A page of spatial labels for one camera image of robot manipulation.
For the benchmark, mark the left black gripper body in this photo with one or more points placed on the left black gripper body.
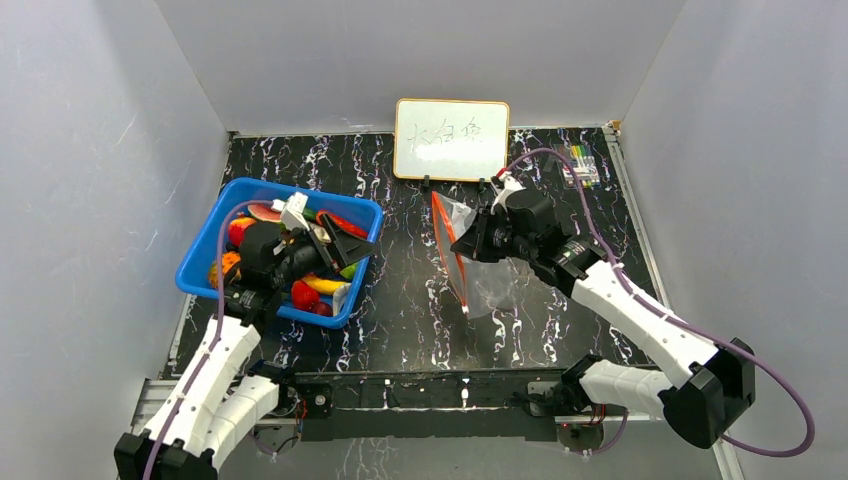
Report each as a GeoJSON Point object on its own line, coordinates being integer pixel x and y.
{"type": "Point", "coordinates": [301, 260]}

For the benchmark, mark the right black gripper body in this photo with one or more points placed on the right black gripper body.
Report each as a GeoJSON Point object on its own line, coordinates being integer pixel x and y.
{"type": "Point", "coordinates": [477, 237]}

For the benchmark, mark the clear orange zip bag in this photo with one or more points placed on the clear orange zip bag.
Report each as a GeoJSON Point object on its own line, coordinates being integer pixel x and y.
{"type": "Point", "coordinates": [481, 288]}

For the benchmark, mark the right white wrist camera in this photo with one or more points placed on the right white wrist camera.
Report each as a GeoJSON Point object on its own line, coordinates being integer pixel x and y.
{"type": "Point", "coordinates": [504, 184]}

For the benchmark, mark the orange toy carrot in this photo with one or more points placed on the orange toy carrot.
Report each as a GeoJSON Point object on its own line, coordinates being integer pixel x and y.
{"type": "Point", "coordinates": [341, 224]}

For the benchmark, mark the blue plastic bin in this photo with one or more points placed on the blue plastic bin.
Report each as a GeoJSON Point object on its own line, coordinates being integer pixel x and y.
{"type": "Point", "coordinates": [191, 275]}

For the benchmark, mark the red toy apple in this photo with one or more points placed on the red toy apple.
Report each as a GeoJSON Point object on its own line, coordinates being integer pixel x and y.
{"type": "Point", "coordinates": [237, 228]}

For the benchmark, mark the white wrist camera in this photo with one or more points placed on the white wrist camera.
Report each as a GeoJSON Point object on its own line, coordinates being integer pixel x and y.
{"type": "Point", "coordinates": [504, 184]}
{"type": "Point", "coordinates": [291, 214]}

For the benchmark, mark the yellow toy banana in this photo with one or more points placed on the yellow toy banana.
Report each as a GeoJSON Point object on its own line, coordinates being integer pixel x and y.
{"type": "Point", "coordinates": [323, 286]}

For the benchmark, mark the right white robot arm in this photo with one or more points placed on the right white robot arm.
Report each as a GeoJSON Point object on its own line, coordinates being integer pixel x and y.
{"type": "Point", "coordinates": [698, 387]}

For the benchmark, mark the white toy radish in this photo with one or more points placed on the white toy radish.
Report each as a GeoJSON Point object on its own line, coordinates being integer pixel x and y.
{"type": "Point", "coordinates": [339, 297]}

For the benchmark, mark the orange bumpy toy fruit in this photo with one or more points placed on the orange bumpy toy fruit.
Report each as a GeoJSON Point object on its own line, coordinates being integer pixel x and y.
{"type": "Point", "coordinates": [229, 266]}

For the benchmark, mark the toy watermelon slice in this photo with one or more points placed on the toy watermelon slice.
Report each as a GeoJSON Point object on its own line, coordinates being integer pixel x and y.
{"type": "Point", "coordinates": [264, 213]}

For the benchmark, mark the green toy cabbage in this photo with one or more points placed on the green toy cabbage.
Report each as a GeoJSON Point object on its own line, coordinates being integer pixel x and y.
{"type": "Point", "coordinates": [349, 271]}

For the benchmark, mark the dark red toy cherry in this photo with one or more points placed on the dark red toy cherry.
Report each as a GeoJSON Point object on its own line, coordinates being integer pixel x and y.
{"type": "Point", "coordinates": [323, 309]}

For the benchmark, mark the red toy pepper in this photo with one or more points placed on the red toy pepper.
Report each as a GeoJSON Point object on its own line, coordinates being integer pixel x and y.
{"type": "Point", "coordinates": [303, 297]}

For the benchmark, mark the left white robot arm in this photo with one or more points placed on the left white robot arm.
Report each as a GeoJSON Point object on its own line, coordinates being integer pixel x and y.
{"type": "Point", "coordinates": [200, 422]}

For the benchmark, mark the small whiteboard yellow frame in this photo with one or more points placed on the small whiteboard yellow frame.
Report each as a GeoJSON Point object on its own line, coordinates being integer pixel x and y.
{"type": "Point", "coordinates": [450, 140]}

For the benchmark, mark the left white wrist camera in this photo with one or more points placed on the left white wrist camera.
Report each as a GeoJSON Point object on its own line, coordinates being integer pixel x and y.
{"type": "Point", "coordinates": [291, 214]}

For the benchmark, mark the marker pen pack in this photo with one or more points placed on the marker pen pack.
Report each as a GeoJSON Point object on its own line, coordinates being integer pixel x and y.
{"type": "Point", "coordinates": [582, 163]}

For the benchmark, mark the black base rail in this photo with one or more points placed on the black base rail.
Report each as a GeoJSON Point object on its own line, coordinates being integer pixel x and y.
{"type": "Point", "coordinates": [532, 404]}

